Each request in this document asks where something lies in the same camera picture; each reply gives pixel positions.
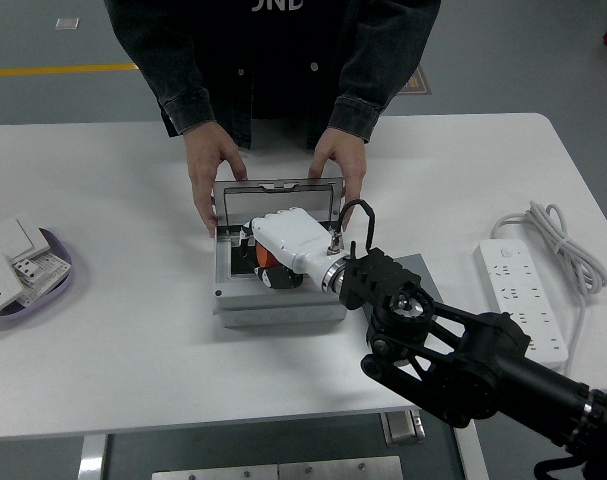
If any person's left hand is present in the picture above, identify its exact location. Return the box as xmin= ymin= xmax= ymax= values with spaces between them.
xmin=307 ymin=127 xmax=368 ymax=232

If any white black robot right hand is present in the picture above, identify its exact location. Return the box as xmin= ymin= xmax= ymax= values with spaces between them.
xmin=238 ymin=207 xmax=344 ymax=291

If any person's right hand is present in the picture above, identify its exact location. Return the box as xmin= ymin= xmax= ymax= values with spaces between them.
xmin=184 ymin=121 xmax=249 ymax=239

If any orange cylinder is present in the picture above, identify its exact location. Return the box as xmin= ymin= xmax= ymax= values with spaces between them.
xmin=254 ymin=240 xmax=284 ymax=271

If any grey electrical box with lid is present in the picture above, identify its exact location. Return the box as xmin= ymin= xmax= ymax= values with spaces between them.
xmin=211 ymin=176 xmax=348 ymax=329

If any grey cube with round hole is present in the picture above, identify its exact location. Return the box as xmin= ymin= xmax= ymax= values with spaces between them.
xmin=357 ymin=252 xmax=443 ymax=321

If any person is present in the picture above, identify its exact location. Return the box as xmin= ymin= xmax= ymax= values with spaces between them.
xmin=102 ymin=0 xmax=442 ymax=151

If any white power strip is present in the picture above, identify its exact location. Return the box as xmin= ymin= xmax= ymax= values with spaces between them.
xmin=472 ymin=238 xmax=569 ymax=371

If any purple plastic tray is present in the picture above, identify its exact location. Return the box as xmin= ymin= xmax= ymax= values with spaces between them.
xmin=0 ymin=227 xmax=75 ymax=331

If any small white socket module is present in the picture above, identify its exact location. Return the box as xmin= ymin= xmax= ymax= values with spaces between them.
xmin=11 ymin=255 xmax=40 ymax=287

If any white table leg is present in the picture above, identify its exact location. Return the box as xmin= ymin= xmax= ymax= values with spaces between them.
xmin=77 ymin=433 xmax=108 ymax=480
xmin=452 ymin=424 xmax=489 ymax=480

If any white perforated panel frame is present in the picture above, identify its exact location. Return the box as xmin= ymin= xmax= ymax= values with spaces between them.
xmin=20 ymin=252 xmax=73 ymax=307

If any white rocker switch plate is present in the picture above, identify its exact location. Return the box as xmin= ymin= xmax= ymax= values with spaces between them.
xmin=0 ymin=213 xmax=52 ymax=262

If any grey metal table bracket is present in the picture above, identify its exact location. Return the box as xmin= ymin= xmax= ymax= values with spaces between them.
xmin=381 ymin=408 xmax=427 ymax=446

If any white power cord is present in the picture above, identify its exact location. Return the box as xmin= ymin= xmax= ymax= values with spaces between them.
xmin=490 ymin=200 xmax=607 ymax=376

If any steel base plate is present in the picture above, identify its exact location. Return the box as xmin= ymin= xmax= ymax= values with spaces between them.
xmin=151 ymin=462 xmax=280 ymax=480

